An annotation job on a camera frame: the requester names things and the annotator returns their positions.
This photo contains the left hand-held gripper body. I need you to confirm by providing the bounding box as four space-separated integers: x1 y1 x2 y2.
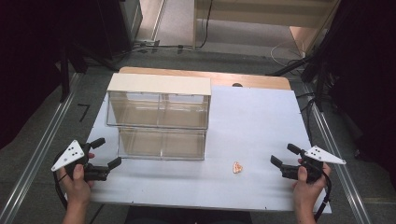
50 139 110 182

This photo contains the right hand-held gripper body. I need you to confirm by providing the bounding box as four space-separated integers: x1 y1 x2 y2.
279 145 347 184

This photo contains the clear drawer cabinet white top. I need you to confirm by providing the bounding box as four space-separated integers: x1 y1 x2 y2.
106 73 213 161

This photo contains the person's left hand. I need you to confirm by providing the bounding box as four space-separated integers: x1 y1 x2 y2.
57 151 96 207

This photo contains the person's right hand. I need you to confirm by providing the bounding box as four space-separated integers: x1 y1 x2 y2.
291 158 332 213

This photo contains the white table sheet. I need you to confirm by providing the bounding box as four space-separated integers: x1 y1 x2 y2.
86 85 332 215

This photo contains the black metal stand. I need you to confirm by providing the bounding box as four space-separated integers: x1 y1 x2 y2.
55 40 120 104
265 46 335 113

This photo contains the wooden table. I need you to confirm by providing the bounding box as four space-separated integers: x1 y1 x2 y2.
119 65 292 91

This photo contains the dark curtain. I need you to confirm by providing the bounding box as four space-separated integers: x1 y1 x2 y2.
0 0 104 150
323 0 396 181

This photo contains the person's dark lap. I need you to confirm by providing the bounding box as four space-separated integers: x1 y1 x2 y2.
123 204 254 224

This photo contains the black cabinet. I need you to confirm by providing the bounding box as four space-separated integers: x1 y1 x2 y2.
96 0 144 61

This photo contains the light wooden furniture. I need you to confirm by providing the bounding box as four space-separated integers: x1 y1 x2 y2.
193 0 342 56

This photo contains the metal floor rail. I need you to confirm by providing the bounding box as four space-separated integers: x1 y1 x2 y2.
299 82 374 224
0 72 85 224

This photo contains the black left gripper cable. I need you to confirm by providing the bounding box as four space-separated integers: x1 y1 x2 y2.
52 170 69 210

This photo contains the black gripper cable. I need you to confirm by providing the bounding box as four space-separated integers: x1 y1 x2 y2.
52 170 69 210
313 170 333 222

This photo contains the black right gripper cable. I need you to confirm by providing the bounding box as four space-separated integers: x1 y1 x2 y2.
313 170 333 222

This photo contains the white floor cable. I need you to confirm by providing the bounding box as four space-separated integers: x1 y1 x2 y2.
269 40 305 68

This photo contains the black hanging cable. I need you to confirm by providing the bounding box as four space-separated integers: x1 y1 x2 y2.
197 0 215 49

